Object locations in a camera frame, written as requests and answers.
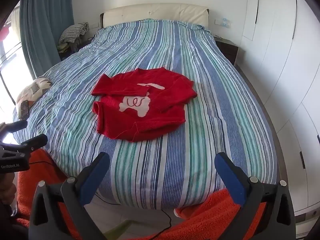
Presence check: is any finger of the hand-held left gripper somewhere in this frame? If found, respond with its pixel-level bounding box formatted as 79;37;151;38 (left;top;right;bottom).
20;134;48;153
0;119;28;133

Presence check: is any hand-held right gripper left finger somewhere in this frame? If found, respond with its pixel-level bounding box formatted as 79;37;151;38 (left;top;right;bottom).
29;152;110;240

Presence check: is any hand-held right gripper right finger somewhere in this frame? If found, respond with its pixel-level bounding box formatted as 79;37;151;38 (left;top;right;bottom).
214;152;297;240

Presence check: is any red knit sweater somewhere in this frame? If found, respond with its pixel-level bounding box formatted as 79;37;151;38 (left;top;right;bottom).
91;67;198;143

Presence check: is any orange fuzzy cloth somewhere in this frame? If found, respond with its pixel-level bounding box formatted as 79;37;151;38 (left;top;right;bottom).
15;149;268;240

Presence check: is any patterned pillow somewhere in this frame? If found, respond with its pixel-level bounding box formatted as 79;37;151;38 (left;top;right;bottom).
15;77;53;119

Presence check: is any window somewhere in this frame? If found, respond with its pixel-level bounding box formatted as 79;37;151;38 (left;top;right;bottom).
0;7;35;120

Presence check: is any striped bedspread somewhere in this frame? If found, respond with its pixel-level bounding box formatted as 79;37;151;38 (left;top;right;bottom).
12;19;278;210

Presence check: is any blue curtain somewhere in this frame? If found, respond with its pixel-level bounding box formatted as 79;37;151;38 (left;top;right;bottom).
19;0;75;79

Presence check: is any checked cloth pile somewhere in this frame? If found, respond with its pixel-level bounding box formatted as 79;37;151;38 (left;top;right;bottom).
59;22;89;44

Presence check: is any dark wooden nightstand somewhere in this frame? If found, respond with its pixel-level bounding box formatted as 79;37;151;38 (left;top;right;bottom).
214;36;239;65

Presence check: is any white wardrobe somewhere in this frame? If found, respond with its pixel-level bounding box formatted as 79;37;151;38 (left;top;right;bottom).
235;0;320;217

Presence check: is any cream padded headboard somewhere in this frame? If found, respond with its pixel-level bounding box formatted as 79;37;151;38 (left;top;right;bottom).
100;3;210;30

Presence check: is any black cable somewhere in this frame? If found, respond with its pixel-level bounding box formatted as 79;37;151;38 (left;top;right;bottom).
95;192;173;240

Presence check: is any white wall switch panel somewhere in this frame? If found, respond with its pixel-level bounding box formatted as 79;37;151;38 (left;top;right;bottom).
214;17;230;27

